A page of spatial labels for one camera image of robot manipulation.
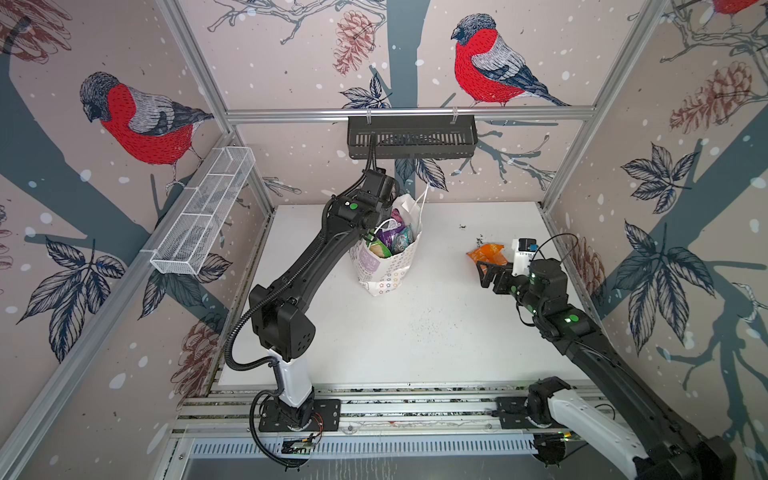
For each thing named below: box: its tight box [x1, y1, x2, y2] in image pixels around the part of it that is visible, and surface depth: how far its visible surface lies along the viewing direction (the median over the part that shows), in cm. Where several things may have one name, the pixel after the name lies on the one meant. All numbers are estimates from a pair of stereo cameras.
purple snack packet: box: [376, 208, 405, 252], surface depth 90 cm
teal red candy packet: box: [391, 224, 415, 255], surface depth 87 cm
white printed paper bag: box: [349, 193, 422, 297], surface depth 94 cm
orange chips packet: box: [466, 244, 508, 274], surface depth 102 cm
